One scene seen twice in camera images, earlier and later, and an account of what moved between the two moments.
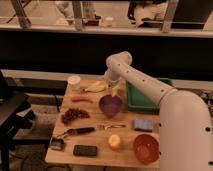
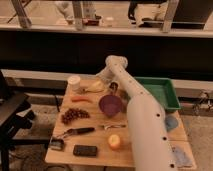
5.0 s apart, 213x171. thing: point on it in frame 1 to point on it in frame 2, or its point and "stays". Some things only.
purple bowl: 110,105 stays
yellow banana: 97,87 stays
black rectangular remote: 85,150 stays
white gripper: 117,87 to 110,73
